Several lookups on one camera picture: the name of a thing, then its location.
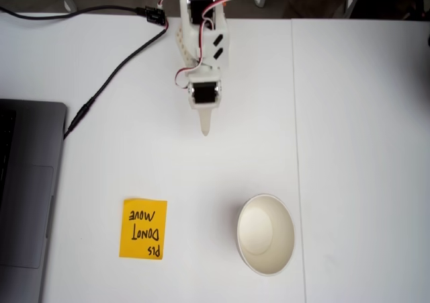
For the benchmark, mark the yellow handwritten sticky note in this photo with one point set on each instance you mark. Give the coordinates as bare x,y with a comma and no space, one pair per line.
142,229

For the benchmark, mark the black controller board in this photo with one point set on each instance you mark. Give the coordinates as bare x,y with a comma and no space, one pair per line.
154,14

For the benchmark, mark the dark grey laptop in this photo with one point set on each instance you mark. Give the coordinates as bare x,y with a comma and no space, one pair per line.
30,199

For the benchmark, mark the brown paper cup with note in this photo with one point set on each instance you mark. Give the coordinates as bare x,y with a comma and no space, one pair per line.
265,236

